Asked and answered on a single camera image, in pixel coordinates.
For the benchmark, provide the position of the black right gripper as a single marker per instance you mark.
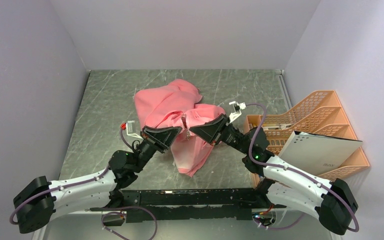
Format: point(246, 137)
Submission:
point(210, 131)

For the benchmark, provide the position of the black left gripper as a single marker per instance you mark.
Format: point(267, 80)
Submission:
point(160, 139)

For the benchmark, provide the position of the pink zip-up jacket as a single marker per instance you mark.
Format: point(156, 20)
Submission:
point(178, 104)

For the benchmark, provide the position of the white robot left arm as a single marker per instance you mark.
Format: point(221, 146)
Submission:
point(42, 200)

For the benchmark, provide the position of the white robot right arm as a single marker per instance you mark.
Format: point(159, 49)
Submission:
point(332, 203)

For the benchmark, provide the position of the white folder in organizer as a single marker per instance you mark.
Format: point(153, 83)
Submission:
point(317, 154)

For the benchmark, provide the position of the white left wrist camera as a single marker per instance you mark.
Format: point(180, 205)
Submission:
point(132, 128)

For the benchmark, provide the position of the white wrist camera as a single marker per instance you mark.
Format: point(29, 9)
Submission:
point(132, 128)
point(236, 110)

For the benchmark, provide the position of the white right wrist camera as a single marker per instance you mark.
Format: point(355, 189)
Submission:
point(236, 110)

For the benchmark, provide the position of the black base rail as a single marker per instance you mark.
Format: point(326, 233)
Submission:
point(146, 205)

